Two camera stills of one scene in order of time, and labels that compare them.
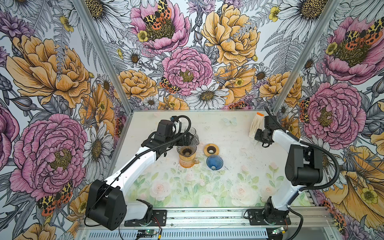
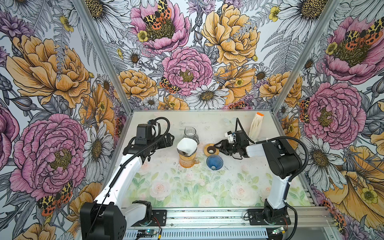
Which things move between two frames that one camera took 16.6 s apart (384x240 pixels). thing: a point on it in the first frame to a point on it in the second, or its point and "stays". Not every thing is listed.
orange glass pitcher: (189, 163) stays
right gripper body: (260, 136) to (232, 148)
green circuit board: (148, 232) stays
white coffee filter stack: (258, 123) stays
